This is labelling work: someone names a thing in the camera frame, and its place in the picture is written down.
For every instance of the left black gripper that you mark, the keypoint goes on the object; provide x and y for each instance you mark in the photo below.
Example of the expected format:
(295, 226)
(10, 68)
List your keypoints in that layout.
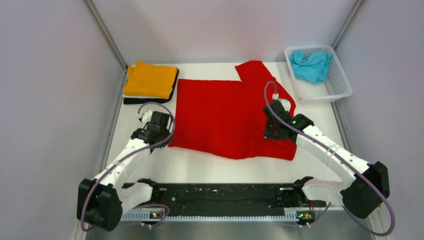
(168, 134)

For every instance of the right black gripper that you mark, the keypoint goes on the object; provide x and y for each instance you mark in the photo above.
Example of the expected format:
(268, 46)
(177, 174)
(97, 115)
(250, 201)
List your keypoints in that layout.
(268, 134)

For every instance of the red t shirt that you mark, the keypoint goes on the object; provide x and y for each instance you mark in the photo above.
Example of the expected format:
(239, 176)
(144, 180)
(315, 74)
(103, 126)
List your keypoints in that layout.
(226, 118)

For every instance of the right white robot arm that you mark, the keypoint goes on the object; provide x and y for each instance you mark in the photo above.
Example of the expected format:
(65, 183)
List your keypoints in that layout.
(363, 185)

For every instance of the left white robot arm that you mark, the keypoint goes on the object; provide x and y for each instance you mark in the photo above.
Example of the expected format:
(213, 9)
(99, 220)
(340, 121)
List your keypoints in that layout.
(102, 200)

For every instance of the folded black t shirt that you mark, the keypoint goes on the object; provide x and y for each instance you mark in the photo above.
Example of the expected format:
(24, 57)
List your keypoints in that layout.
(134, 100)

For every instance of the folded orange t shirt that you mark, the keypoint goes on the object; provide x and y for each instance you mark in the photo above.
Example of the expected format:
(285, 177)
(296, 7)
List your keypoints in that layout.
(149, 79)

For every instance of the teal t shirt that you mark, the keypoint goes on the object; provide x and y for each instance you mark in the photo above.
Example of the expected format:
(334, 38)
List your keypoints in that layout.
(313, 69)

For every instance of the white plastic basket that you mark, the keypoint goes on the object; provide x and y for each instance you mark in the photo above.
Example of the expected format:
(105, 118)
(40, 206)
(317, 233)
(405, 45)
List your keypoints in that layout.
(335, 87)

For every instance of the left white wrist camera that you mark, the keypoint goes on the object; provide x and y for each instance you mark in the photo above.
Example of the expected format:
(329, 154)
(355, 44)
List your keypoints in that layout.
(145, 116)

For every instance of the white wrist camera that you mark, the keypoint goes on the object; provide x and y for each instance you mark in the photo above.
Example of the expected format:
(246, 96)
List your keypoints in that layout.
(276, 97)
(145, 116)

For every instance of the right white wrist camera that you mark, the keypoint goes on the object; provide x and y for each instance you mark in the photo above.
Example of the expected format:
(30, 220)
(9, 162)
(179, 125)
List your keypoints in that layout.
(276, 97)

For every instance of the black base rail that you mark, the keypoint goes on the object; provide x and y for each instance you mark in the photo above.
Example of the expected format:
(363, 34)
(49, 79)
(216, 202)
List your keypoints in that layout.
(231, 199)

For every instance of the white slotted cable duct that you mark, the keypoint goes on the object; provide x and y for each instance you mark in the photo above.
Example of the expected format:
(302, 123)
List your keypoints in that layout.
(147, 215)

